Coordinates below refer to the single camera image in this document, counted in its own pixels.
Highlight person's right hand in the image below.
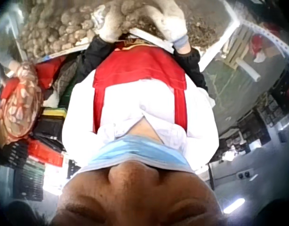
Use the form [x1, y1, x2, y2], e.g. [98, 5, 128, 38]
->
[144, 0, 190, 50]

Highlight pile of brown potatoes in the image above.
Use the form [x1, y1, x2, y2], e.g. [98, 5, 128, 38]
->
[17, 0, 230, 59]

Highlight dark cluttered shelf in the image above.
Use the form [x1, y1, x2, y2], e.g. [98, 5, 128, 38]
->
[218, 68, 289, 163]

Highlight person's left hand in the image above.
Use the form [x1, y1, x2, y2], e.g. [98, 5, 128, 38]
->
[97, 0, 132, 43]

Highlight heap of red and dark bags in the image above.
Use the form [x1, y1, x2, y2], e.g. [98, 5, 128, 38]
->
[35, 53, 88, 110]

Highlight white perforated metal rail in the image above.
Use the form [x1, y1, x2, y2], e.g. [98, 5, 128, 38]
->
[238, 18, 289, 63]

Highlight yellow plastic crate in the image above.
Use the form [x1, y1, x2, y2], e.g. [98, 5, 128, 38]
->
[42, 108, 69, 120]

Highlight white plastic roll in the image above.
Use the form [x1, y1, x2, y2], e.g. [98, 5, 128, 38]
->
[235, 58, 262, 82]

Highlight red plastic crate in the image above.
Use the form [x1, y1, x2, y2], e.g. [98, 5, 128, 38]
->
[28, 137, 65, 167]

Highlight long ceiling lamp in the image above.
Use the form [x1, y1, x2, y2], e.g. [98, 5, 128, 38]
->
[223, 197, 246, 215]

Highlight white display bin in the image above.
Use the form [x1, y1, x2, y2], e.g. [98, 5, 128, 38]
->
[35, 0, 244, 70]

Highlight red and white bag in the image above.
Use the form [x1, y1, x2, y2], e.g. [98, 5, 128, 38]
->
[250, 30, 278, 64]

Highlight stack of black crates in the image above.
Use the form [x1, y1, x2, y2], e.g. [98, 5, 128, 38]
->
[7, 141, 48, 200]

